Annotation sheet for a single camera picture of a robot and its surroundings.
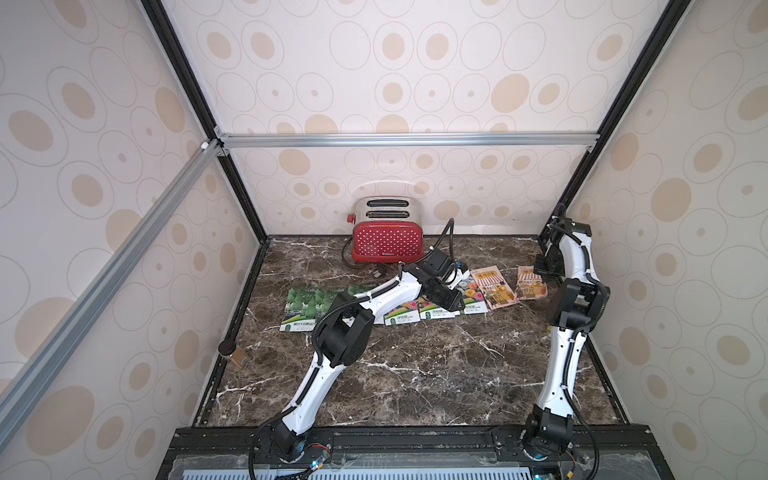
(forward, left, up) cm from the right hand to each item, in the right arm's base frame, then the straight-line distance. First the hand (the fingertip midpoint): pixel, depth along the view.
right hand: (561, 280), depth 101 cm
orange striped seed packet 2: (0, +9, -2) cm, 10 cm away
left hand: (-15, +32, +5) cm, 36 cm away
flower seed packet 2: (-12, +44, -3) cm, 46 cm away
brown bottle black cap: (-33, +99, +7) cm, 104 cm away
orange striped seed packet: (0, +21, -5) cm, 22 cm away
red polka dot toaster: (+10, +59, +13) cm, 61 cm away
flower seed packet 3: (-7, +29, -4) cm, 30 cm away
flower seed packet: (-13, +52, -4) cm, 54 cm away
